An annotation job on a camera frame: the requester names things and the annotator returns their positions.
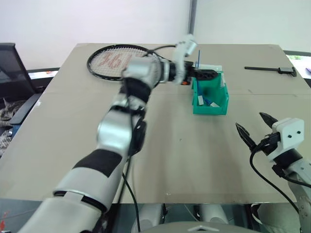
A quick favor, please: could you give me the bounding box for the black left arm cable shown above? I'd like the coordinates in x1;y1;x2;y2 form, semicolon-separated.
118;92;142;233

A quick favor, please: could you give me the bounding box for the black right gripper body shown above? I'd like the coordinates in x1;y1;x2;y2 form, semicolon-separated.
256;132;280;156

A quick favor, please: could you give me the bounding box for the clear plastic bag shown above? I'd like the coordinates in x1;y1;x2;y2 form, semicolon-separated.
199;63;226;91

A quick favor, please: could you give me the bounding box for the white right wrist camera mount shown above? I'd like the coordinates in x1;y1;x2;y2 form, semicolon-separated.
268;117;305;162

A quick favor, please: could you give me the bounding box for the silver metal pole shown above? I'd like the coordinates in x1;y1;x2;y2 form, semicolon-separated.
188;0;197;35

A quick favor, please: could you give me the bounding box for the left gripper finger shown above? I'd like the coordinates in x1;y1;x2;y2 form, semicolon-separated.
194;74;218;82
194;68;219;76

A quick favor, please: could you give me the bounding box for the grey patterned cloth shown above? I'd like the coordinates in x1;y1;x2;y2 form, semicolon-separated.
0;97;19;158

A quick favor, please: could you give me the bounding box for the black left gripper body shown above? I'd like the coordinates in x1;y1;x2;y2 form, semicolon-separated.
182;61;197;84

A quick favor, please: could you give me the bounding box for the blue cable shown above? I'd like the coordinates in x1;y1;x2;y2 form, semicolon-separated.
195;50;212;106

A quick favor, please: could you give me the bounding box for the black tennis racket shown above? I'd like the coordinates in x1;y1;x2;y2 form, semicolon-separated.
86;43;178;82

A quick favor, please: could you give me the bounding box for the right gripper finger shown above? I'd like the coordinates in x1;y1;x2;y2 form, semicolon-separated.
259;112;278;130
235;122;259;153

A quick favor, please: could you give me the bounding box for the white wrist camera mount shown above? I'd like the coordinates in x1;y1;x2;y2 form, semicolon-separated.
268;117;305;162
171;34;198;85

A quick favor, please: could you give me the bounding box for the green plastic bin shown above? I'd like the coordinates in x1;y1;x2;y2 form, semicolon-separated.
190;65;230;116

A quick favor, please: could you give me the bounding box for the black clamp tool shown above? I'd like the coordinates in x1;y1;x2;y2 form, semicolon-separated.
244;66;298;78

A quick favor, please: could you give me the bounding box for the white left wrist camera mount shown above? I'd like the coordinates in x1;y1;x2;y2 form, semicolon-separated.
171;34;198;85

